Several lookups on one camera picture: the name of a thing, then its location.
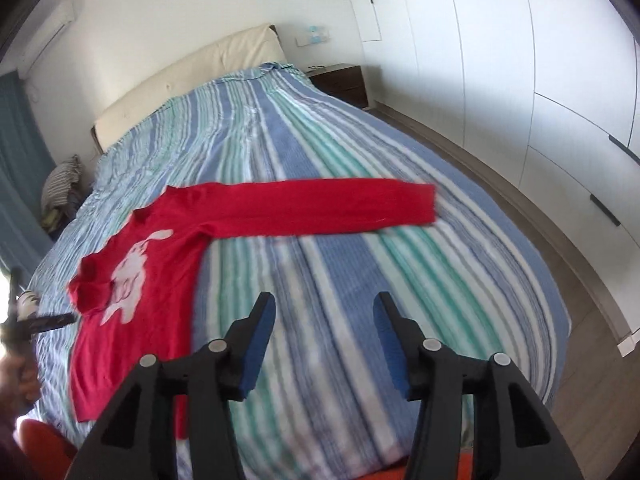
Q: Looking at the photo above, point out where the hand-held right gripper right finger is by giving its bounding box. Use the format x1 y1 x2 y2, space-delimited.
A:
373 291 587 480

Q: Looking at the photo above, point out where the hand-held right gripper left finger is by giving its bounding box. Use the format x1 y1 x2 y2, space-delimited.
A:
69 291 277 480

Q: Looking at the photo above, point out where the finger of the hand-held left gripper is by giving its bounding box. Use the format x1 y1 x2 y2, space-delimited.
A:
22 312 77 335

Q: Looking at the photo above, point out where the red towel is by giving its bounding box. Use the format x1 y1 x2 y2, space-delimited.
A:
67 178 437 424

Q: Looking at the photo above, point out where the pile of striped clothes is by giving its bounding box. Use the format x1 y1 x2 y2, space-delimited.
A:
40 155 84 234

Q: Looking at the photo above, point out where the person's left hand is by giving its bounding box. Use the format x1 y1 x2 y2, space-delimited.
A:
0 355 42 418

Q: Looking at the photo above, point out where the blue green striped bed sheet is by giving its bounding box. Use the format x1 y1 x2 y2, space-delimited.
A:
15 62 574 463

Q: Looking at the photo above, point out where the blue curtain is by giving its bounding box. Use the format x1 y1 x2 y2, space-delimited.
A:
0 71 57 272

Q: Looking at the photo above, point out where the dark wooden nightstand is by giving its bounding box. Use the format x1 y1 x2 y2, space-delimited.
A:
306 63 371 111

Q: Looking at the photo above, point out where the white built-in wardrobe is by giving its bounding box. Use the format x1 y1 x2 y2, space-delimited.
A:
339 0 640 357

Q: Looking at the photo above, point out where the white wall air conditioner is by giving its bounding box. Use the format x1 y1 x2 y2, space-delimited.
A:
19 0 77 69

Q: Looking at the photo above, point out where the white wall socket panel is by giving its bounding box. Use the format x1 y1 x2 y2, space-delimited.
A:
295 25 334 49

